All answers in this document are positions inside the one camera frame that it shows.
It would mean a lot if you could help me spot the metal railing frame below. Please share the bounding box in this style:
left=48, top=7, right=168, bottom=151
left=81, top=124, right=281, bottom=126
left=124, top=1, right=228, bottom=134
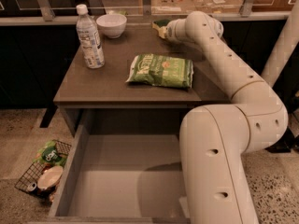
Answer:
left=0, top=0, right=298, bottom=26

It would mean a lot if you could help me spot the white ceramic bowl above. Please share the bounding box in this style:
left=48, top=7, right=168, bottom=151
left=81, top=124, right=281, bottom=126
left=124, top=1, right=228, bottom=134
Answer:
left=96, top=14, right=127, bottom=38

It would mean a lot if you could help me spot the white bowl in basket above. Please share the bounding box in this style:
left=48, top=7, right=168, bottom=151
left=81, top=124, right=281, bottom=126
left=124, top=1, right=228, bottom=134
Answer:
left=37, top=166, right=64, bottom=190

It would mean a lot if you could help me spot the soda can in basket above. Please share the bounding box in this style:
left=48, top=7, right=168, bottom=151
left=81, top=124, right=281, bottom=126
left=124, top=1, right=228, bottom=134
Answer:
left=26, top=182, right=37, bottom=193

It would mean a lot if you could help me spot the open grey top drawer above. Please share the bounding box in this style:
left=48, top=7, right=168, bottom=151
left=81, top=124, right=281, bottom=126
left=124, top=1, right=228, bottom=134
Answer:
left=27, top=109, right=191, bottom=224

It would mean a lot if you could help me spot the green chip bag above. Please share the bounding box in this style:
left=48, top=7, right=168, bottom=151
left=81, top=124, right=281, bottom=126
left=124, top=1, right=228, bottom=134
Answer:
left=127, top=53, right=193, bottom=89

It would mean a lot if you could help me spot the green and yellow sponge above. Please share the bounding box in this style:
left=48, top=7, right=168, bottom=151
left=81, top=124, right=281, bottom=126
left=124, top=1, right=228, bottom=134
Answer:
left=151, top=19, right=170, bottom=32

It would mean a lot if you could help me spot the grey drawer cabinet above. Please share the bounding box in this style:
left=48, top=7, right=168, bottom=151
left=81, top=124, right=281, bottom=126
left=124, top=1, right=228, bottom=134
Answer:
left=54, top=19, right=229, bottom=133

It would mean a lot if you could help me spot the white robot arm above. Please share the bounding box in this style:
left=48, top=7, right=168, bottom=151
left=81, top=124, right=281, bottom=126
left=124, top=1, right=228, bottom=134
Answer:
left=163, top=8, right=298, bottom=224

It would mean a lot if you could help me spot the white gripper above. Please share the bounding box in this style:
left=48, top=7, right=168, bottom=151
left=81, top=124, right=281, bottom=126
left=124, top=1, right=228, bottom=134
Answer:
left=158, top=19, right=189, bottom=43

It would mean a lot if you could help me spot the green snack bag in basket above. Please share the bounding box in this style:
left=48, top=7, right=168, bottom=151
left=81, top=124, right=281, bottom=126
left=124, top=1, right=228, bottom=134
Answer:
left=34, top=140, right=66, bottom=166

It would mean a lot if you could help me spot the black wire basket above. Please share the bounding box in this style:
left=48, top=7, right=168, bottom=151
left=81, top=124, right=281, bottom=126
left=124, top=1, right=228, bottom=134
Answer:
left=15, top=140, right=72, bottom=198

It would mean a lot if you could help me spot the clear plastic water bottle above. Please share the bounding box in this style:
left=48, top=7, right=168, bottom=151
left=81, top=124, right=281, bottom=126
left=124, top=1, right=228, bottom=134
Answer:
left=76, top=4, right=105, bottom=69

